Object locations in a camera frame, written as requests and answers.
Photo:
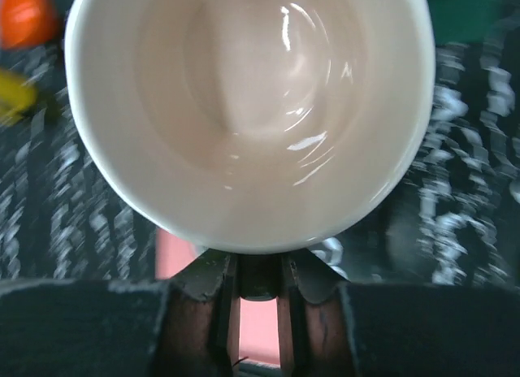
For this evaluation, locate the pink tray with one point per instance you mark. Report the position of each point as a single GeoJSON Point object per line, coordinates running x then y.
{"type": "Point", "coordinates": [259, 341]}

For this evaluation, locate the pink mug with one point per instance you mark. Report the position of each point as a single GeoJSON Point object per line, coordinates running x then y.
{"type": "Point", "coordinates": [251, 126]}

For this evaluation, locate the dark green mat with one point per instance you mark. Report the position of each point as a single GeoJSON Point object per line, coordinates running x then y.
{"type": "Point", "coordinates": [462, 21]}

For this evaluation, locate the red bowl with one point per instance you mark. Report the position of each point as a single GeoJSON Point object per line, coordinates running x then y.
{"type": "Point", "coordinates": [28, 23]}

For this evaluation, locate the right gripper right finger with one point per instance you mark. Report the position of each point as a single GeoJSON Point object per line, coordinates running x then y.
{"type": "Point", "coordinates": [329, 326]}

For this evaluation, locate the yellow mug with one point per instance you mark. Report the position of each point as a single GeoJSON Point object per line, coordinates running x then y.
{"type": "Point", "coordinates": [17, 96]}

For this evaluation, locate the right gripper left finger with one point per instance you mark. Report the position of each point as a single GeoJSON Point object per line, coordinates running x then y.
{"type": "Point", "coordinates": [183, 326]}

